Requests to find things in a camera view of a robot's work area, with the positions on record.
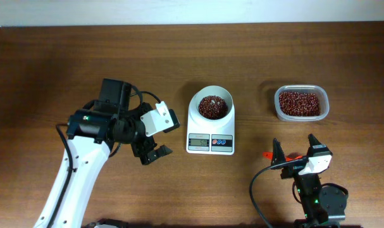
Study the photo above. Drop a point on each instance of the red adzuki beans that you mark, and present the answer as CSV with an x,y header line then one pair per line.
x,y
299,104

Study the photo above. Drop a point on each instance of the red measuring scoop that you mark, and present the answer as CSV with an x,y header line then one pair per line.
x,y
288,158

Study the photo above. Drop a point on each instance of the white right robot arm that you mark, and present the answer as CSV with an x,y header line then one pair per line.
x,y
323,204

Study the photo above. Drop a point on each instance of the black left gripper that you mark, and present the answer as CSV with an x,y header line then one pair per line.
x,y
140,150

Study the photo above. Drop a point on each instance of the red beans in bowl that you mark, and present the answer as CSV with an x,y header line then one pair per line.
x,y
213,107

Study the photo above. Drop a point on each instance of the white digital kitchen scale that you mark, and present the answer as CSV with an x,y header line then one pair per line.
x,y
211,137

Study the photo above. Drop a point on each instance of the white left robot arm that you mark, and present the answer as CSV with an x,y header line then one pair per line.
x,y
94,134

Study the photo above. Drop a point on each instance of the clear plastic bean container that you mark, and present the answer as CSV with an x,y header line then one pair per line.
x,y
317,90

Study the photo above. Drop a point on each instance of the white round bowl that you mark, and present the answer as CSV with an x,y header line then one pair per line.
x,y
214,90

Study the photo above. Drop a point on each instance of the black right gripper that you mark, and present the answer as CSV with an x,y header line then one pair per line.
x,y
297,168

